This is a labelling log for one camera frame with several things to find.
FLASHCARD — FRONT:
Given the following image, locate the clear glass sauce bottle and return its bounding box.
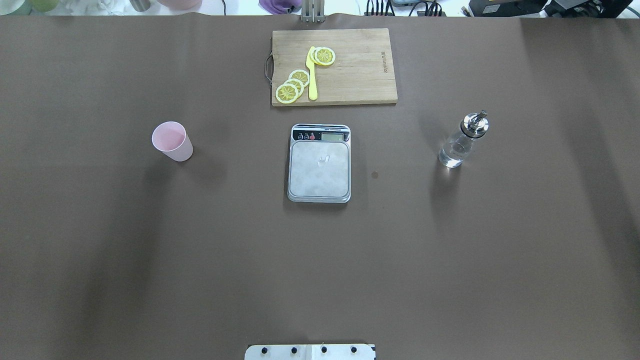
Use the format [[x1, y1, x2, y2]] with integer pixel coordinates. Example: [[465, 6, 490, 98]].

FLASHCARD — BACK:
[[438, 110, 490, 168]]

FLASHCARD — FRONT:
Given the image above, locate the lemon slice back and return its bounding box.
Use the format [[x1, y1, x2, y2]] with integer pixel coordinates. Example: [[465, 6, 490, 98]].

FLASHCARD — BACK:
[[288, 69, 310, 87]]

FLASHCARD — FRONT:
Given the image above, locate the pink plastic cup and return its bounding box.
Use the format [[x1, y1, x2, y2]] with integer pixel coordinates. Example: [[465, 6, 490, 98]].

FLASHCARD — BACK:
[[151, 121, 194, 162]]

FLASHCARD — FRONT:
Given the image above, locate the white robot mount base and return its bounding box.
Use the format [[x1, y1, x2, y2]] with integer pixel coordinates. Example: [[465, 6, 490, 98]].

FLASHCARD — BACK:
[[244, 343, 377, 360]]

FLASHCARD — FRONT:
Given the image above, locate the aluminium frame post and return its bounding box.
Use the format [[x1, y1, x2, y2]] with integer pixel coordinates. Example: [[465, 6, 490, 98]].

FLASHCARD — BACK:
[[301, 0, 326, 24]]

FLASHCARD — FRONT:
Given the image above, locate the purple cloth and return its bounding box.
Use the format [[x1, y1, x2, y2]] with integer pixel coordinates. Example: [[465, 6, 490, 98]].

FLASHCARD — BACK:
[[258, 0, 302, 15]]

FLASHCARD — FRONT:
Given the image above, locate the yellow plastic knife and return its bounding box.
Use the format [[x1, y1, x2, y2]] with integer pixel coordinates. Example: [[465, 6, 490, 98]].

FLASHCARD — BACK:
[[305, 46, 318, 101]]

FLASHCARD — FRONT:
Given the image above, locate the bamboo cutting board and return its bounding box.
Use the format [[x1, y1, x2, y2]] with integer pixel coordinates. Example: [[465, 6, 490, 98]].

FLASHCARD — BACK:
[[270, 28, 398, 107]]

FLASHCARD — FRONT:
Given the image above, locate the silver digital kitchen scale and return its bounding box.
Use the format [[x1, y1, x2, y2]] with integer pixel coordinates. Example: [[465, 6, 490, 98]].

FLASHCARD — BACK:
[[286, 123, 352, 204]]

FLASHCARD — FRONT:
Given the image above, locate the lemon slice pair top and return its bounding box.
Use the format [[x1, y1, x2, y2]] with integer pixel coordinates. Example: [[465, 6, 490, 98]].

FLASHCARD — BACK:
[[310, 47, 336, 66]]

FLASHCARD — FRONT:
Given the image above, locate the lemon slice middle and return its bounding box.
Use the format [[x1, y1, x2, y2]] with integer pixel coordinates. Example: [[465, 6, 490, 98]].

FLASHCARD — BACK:
[[283, 78, 306, 97]]

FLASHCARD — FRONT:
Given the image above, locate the lemon slice front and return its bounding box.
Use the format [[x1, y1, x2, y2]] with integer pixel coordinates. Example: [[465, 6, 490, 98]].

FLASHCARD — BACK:
[[274, 83, 300, 105]]

